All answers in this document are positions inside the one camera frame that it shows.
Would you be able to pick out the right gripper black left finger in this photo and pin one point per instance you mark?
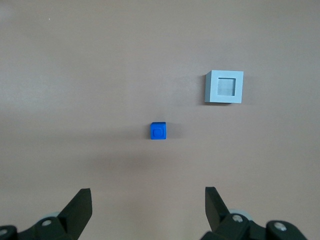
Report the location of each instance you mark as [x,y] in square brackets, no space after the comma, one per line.
[72,217]

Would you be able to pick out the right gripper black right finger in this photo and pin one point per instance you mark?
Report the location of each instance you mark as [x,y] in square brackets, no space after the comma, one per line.
[220,222]

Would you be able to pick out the blue cube part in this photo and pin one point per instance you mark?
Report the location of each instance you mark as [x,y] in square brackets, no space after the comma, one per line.
[158,132]

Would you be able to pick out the gray square base block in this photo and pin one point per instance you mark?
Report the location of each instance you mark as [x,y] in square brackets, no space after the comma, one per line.
[213,86]

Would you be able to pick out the brown table cover sheet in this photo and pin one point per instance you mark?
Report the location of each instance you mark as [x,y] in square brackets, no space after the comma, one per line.
[100,87]

